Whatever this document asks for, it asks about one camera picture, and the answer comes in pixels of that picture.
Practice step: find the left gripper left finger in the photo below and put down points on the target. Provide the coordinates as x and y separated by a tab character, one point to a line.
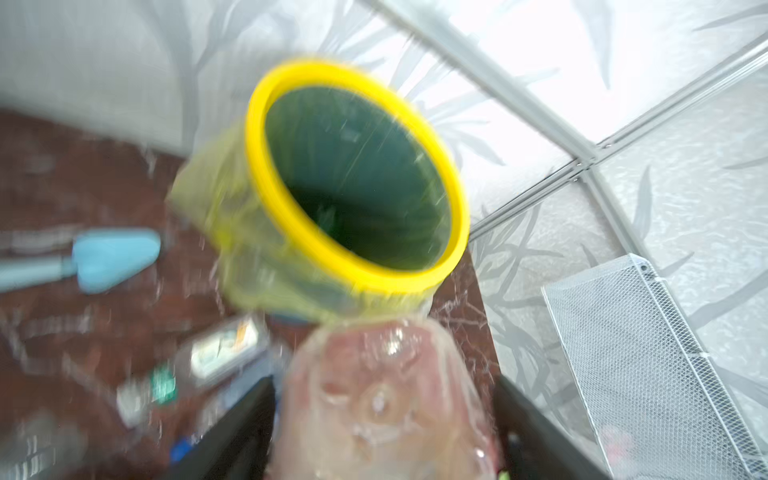
237	447

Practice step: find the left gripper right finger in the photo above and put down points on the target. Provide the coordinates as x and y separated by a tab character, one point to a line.
532	447

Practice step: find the yellow plastic bin liner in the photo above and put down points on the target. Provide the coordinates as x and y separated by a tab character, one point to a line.
258	267

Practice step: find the teal bin with yellow rim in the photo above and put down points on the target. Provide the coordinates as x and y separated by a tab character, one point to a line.
365	213

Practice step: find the square clear bottle blue cap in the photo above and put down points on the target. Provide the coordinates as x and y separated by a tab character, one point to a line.
272	363

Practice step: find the clear bottle green cap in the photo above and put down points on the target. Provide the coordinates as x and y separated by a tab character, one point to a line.
201	363

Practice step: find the light blue garden trowel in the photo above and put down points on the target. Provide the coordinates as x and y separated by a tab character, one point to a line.
100	259

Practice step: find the white wire mesh basket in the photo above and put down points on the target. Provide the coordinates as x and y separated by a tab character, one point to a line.
657	406

